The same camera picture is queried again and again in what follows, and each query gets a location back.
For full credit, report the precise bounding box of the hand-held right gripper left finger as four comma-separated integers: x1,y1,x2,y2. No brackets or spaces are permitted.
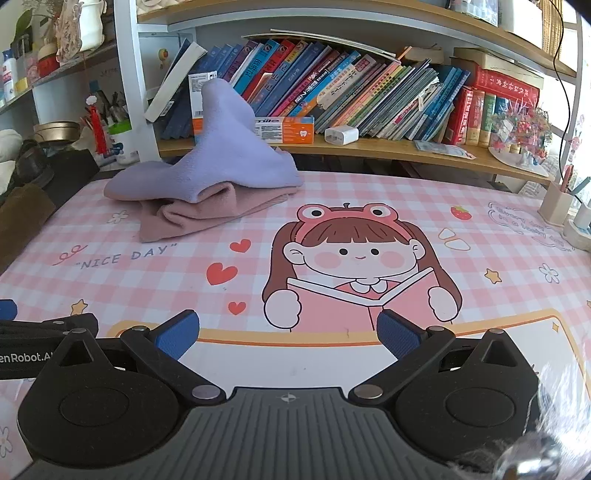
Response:
36,310,227,407

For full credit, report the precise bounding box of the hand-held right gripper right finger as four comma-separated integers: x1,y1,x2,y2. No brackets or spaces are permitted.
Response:
347,309,540,407

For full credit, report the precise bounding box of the purple and pink sweater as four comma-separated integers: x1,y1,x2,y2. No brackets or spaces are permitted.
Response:
104,78,304,244

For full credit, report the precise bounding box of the pink checkered cartoon desk mat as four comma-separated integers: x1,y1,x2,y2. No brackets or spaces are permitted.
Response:
0,167,591,467

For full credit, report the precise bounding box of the brown leather shoe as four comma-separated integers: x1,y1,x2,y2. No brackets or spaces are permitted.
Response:
14,141,56,188

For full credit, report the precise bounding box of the black box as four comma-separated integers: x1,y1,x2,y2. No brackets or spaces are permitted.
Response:
44,148,100,208

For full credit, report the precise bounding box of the white padded jacket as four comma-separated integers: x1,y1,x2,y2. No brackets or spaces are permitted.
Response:
0,129,24,195

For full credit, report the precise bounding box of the gold metal bowl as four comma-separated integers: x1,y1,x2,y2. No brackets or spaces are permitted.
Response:
33,121,81,143

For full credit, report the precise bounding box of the white and wooden bookshelf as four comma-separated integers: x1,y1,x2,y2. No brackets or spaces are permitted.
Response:
0,0,591,185

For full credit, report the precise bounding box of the pale blue flat packet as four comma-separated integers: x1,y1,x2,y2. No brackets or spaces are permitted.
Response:
414,140,477,161

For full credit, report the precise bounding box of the white jar with green lid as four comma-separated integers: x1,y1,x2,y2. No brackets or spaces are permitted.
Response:
108,121,140,164

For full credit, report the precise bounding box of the beige pen holder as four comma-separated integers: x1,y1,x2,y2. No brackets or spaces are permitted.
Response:
538,180,575,227

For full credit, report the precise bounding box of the red tassel ornament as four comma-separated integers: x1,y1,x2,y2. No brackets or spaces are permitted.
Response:
85,95,103,144

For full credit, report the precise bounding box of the white charger adapter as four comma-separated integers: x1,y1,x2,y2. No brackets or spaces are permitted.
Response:
324,126,360,147

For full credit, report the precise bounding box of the bunch of pencils and brushes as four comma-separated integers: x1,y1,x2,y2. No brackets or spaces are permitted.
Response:
99,90,132,125

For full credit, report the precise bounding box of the orange white toothpaste box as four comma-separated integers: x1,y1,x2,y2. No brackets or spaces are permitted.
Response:
255,115,316,144

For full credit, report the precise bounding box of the tall white orange box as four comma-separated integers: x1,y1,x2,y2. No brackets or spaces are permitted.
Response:
188,71,218,137

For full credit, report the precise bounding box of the white lotion bottle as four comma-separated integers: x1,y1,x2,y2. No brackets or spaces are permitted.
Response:
1,48,19,100

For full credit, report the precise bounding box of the colourful flower ornament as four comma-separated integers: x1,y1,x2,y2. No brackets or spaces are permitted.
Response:
488,104,555,178

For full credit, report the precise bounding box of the red round jar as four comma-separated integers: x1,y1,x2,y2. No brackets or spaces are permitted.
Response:
37,44,61,78

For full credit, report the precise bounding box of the thick white paperback book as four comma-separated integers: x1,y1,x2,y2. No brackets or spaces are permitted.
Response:
145,41,208,123

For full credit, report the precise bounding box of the row of colourful books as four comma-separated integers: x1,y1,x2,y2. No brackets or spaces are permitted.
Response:
157,39,541,148

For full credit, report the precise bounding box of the green plant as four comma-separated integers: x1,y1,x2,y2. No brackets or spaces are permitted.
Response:
11,0,63,44

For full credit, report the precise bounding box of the white ceramic pot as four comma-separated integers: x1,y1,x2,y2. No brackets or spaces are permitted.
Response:
76,0,108,51

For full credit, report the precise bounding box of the white storage box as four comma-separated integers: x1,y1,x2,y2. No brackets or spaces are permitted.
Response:
501,0,543,47

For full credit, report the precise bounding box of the brown corduroy cloth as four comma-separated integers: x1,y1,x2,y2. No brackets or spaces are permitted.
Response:
0,184,57,275

